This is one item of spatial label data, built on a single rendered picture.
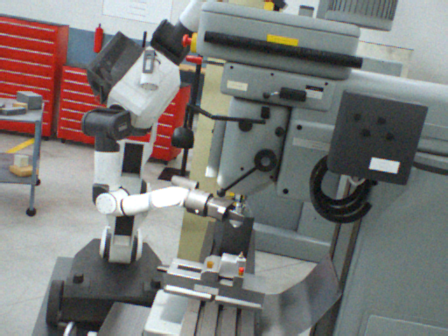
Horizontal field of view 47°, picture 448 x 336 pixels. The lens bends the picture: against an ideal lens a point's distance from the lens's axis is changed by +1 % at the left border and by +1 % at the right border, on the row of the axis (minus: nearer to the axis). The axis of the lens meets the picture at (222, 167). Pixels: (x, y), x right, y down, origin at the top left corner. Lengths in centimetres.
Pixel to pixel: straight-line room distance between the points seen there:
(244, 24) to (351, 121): 43
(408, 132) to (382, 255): 45
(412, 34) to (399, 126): 974
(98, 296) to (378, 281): 127
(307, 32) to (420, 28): 961
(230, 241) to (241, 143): 63
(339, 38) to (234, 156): 46
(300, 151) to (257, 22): 40
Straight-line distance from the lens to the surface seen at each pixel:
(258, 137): 158
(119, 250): 255
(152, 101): 192
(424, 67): 1118
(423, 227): 164
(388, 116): 133
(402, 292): 172
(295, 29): 152
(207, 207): 176
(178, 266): 187
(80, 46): 1125
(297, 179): 160
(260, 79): 153
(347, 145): 133
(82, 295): 242
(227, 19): 152
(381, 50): 1004
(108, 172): 189
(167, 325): 187
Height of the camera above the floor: 184
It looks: 16 degrees down
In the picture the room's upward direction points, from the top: 10 degrees clockwise
